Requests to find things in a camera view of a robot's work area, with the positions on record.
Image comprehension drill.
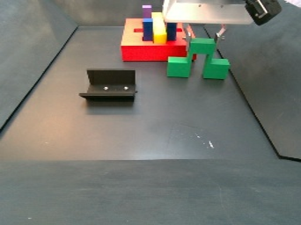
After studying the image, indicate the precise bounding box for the blue block left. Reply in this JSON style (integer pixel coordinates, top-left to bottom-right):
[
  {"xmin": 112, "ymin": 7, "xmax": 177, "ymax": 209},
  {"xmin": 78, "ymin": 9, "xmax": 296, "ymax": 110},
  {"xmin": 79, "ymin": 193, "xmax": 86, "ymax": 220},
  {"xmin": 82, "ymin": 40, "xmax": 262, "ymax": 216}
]
[{"xmin": 166, "ymin": 23, "xmax": 177, "ymax": 40}]

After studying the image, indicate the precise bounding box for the blue block right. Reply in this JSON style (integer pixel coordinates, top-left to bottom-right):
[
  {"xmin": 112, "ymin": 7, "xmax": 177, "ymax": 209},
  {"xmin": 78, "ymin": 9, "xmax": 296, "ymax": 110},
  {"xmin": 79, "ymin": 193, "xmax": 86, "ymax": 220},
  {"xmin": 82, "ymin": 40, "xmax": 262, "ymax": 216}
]
[{"xmin": 142, "ymin": 18, "xmax": 153, "ymax": 41}]

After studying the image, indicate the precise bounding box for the green bridge-shaped block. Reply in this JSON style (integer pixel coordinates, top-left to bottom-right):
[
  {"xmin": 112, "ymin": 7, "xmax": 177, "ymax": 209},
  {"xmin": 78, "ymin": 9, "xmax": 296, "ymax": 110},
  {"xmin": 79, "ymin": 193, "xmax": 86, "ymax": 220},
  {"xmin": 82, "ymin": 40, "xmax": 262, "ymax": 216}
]
[{"xmin": 166, "ymin": 37, "xmax": 231, "ymax": 80}]

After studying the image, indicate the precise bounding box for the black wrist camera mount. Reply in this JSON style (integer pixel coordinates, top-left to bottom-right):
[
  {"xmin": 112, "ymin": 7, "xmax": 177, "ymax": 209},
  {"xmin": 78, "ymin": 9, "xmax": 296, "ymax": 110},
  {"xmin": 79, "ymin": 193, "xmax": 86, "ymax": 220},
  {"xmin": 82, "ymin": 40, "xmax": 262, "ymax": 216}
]
[{"xmin": 245, "ymin": 0, "xmax": 282, "ymax": 25}]

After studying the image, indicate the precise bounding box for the purple block right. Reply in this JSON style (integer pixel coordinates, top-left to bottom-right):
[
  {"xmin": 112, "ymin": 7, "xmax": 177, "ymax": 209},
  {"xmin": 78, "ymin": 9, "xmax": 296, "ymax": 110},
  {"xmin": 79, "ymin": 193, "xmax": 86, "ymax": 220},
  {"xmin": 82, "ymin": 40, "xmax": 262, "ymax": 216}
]
[{"xmin": 142, "ymin": 4, "xmax": 151, "ymax": 18}]

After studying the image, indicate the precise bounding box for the red base board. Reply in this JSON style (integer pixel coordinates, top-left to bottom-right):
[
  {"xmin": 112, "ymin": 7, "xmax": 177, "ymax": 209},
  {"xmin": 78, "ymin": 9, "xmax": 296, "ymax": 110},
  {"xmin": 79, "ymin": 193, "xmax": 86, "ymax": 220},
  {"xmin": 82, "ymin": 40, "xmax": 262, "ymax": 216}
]
[{"xmin": 120, "ymin": 18, "xmax": 187, "ymax": 62}]

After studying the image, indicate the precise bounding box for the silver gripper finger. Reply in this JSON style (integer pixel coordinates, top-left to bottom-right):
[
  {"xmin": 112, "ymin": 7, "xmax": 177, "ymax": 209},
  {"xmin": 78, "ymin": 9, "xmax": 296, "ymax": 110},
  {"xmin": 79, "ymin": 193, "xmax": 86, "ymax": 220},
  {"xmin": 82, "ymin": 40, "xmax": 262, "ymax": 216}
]
[
  {"xmin": 182, "ymin": 23, "xmax": 194, "ymax": 42},
  {"xmin": 215, "ymin": 25, "xmax": 227, "ymax": 41}
]

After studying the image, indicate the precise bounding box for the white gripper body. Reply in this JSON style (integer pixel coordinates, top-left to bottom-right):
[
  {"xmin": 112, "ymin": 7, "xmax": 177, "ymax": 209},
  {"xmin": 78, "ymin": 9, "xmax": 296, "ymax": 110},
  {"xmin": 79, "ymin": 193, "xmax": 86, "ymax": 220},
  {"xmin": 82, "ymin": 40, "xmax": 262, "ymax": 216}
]
[{"xmin": 162, "ymin": 0, "xmax": 253, "ymax": 25}]

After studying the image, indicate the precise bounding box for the black angled bracket holder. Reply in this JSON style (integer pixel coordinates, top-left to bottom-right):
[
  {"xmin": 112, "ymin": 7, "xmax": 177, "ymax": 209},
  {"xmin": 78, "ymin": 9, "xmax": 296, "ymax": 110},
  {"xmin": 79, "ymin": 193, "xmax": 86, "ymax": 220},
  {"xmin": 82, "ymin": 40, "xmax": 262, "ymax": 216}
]
[{"xmin": 79, "ymin": 69, "xmax": 137, "ymax": 100}]

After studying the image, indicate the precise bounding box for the yellow long bar block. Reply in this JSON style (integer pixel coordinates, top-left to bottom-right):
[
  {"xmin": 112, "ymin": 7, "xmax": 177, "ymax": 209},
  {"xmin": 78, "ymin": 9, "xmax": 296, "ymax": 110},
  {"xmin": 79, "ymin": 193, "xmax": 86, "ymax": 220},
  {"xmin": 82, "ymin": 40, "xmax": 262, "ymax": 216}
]
[{"xmin": 151, "ymin": 12, "xmax": 167, "ymax": 44}]

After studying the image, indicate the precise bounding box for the blue block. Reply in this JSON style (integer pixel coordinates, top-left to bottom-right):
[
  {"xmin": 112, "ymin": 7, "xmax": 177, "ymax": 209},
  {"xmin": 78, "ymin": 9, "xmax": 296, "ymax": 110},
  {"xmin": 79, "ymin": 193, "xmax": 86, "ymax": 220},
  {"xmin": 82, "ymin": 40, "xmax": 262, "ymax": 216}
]
[
  {"xmin": 142, "ymin": 18, "xmax": 153, "ymax": 41},
  {"xmin": 166, "ymin": 23, "xmax": 177, "ymax": 40}
]

